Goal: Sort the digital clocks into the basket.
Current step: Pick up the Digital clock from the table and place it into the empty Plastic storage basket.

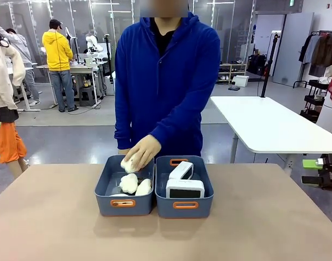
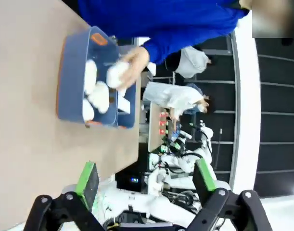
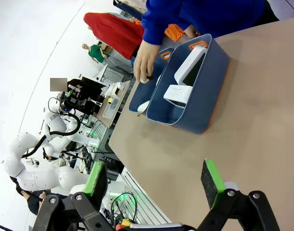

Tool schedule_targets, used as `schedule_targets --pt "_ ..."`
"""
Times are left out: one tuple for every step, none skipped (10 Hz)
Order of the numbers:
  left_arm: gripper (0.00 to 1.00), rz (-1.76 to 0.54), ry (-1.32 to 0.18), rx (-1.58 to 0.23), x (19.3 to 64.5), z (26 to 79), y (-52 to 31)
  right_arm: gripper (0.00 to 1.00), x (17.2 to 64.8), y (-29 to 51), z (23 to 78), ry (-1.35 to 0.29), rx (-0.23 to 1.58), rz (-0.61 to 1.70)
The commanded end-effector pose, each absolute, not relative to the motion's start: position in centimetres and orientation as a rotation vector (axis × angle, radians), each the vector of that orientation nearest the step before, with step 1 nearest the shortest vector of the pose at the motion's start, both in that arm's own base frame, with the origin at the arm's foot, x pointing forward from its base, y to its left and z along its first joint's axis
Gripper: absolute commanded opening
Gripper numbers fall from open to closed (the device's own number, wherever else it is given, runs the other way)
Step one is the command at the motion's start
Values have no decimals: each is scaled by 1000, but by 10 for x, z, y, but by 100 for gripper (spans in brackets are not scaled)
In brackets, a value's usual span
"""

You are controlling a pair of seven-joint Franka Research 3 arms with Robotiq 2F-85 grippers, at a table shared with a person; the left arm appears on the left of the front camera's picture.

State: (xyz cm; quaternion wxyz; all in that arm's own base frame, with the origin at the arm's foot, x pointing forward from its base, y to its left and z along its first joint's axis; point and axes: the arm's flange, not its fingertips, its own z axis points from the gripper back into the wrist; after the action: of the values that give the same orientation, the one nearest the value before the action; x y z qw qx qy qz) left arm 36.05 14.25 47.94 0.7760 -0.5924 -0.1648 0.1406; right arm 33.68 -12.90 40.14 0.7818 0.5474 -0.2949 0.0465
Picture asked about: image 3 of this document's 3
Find right gripper green-padded left finger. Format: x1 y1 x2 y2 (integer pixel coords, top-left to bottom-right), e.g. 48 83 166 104
32 160 114 231

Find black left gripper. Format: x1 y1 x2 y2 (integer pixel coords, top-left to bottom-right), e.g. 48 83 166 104
60 95 77 114

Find right gripper green-padded right finger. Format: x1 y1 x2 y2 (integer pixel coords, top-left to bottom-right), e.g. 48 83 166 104
196 158 281 231

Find large white plush toy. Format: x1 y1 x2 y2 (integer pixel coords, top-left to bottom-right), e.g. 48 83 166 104
136 100 151 113

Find small white digital clock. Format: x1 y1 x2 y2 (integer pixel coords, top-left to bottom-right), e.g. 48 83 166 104
163 84 194 108

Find large white clock black screen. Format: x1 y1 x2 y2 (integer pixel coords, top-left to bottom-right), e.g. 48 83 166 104
173 45 208 88

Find person's left forearm blue sleeve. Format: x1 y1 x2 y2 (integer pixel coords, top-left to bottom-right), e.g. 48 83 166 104
193 9 236 39

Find person's right forearm blue sleeve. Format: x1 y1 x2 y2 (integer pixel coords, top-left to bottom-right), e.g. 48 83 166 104
141 11 169 46

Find person's right hand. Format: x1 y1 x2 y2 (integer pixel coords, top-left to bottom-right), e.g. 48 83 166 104
133 39 161 82

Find person's left hand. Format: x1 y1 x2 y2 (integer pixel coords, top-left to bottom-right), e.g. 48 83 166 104
185 24 198 39

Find yellow emergency stop box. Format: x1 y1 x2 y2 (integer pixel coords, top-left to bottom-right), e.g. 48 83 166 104
115 218 134 231

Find wooden desk with clutter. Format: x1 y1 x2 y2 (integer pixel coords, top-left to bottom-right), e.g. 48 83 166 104
97 80 132 128

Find seated person dark clothes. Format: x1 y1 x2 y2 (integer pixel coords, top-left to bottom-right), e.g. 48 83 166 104
9 175 67 216

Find mannequin in green shirt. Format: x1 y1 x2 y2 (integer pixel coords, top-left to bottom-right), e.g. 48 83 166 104
81 43 111 64

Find red skirt garment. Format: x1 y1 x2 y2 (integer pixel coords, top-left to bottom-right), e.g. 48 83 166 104
83 12 145 60

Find dark blue bin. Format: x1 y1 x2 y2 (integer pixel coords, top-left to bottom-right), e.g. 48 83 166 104
112 0 149 21

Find orange cloth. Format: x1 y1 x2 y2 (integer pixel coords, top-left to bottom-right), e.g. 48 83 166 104
165 23 186 43

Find person in blue hoodie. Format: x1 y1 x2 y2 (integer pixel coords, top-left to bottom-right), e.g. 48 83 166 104
141 0 280 46

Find black left arm cable sleeve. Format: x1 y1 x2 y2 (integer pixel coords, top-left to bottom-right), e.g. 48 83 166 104
21 113 81 159

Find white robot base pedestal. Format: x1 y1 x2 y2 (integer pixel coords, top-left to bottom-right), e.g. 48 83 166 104
101 180 126 212

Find blue basket orange handles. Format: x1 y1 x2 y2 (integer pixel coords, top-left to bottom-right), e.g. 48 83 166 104
128 46 174 116
146 33 231 135

